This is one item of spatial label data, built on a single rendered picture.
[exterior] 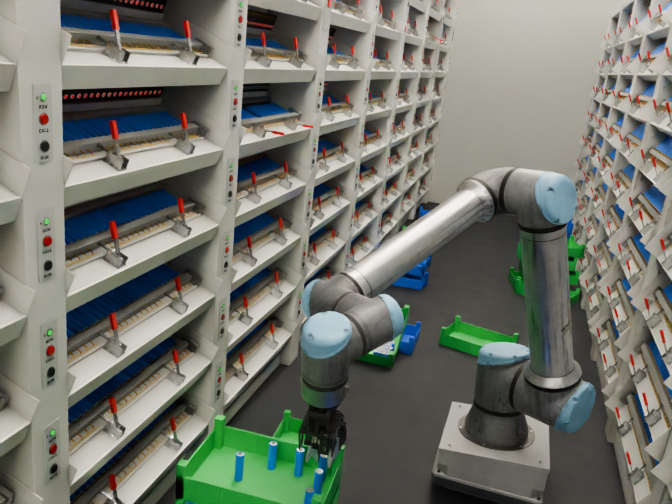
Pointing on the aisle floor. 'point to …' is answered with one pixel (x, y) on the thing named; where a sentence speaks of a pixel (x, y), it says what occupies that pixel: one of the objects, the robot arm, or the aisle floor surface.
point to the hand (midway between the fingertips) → (324, 455)
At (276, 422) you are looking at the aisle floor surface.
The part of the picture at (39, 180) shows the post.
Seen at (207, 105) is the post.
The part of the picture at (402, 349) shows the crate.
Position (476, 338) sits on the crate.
